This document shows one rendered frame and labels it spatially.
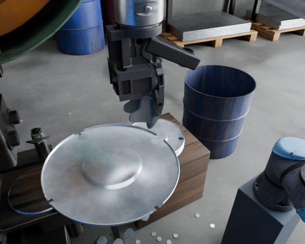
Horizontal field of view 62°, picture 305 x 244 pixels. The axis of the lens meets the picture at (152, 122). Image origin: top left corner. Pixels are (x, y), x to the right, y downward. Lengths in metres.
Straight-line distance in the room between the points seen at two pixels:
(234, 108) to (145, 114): 1.04
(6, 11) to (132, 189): 0.51
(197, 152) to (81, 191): 0.79
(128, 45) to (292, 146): 0.61
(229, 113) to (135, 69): 1.11
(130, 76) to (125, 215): 0.24
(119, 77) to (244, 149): 1.52
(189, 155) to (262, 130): 0.96
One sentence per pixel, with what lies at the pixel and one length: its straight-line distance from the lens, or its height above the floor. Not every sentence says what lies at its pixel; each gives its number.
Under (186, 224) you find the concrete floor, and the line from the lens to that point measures 1.40.
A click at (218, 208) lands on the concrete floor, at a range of 1.48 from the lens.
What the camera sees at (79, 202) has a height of 0.79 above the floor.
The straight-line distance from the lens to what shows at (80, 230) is 0.63.
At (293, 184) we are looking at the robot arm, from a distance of 0.81.
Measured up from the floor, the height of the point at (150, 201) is 0.78.
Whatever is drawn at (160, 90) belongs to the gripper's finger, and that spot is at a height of 0.97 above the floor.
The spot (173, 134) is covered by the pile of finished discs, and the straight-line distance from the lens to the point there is 1.26.
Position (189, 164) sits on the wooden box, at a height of 0.33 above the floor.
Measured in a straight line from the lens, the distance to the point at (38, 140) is 0.67.
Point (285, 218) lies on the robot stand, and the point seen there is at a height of 0.45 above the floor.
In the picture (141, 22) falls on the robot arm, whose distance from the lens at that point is 0.39.
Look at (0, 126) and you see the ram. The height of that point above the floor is 0.97.
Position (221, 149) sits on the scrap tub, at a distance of 1.67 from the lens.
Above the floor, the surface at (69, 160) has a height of 0.79.
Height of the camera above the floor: 1.19
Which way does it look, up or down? 37 degrees down
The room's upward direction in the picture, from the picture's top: straight up
